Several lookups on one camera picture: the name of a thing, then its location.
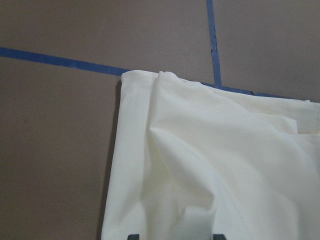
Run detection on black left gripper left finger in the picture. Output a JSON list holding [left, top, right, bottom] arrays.
[[127, 234, 140, 240]]

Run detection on cream long-sleeve cat shirt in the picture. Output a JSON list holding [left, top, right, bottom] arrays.
[[101, 70, 320, 240]]

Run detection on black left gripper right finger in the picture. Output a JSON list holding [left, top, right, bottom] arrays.
[[212, 233, 226, 240]]

